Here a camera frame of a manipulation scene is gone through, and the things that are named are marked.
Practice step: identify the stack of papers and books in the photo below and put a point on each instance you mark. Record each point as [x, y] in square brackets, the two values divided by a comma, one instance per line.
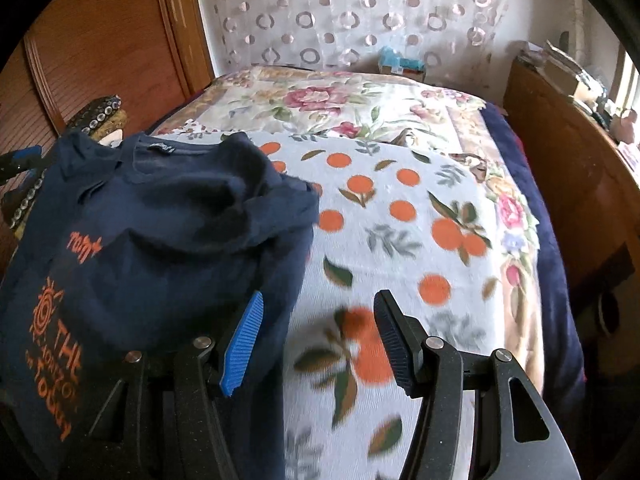
[562, 72]

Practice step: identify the brown louvered wardrobe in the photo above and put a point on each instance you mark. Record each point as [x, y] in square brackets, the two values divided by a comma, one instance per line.
[61, 54]

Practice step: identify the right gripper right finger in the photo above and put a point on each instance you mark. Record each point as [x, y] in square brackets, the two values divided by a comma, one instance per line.
[514, 436]

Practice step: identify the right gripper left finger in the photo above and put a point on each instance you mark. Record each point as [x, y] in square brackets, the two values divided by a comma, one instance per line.
[161, 419]

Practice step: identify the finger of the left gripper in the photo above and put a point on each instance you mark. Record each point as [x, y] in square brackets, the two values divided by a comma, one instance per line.
[23, 161]

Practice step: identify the pink piggy bank figurine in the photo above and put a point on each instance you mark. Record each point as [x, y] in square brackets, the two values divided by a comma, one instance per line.
[623, 127]

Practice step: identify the navy printed t-shirt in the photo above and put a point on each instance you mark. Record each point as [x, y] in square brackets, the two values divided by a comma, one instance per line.
[145, 247]

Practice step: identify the tissue box with blue bag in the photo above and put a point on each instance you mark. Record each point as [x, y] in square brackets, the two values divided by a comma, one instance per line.
[390, 62]

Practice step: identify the window with brown frame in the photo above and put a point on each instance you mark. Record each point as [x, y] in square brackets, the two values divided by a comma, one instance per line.
[625, 87]

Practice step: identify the long wooden cabinet desk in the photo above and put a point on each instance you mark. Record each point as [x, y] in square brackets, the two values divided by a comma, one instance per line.
[593, 203]

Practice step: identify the orange fruit print bedsheet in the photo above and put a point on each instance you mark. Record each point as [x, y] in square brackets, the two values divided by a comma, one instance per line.
[411, 221]

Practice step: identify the circle patterned sheer curtain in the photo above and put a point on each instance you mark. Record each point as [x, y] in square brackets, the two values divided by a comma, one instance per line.
[450, 41]

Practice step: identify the navy blue blanket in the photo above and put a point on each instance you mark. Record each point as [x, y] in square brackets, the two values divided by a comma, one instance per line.
[564, 374]

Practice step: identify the floral quilt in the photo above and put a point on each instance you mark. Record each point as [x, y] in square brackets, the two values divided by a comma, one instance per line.
[397, 111]

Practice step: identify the tied beige window curtain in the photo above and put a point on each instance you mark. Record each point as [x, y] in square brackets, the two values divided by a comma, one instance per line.
[578, 43]

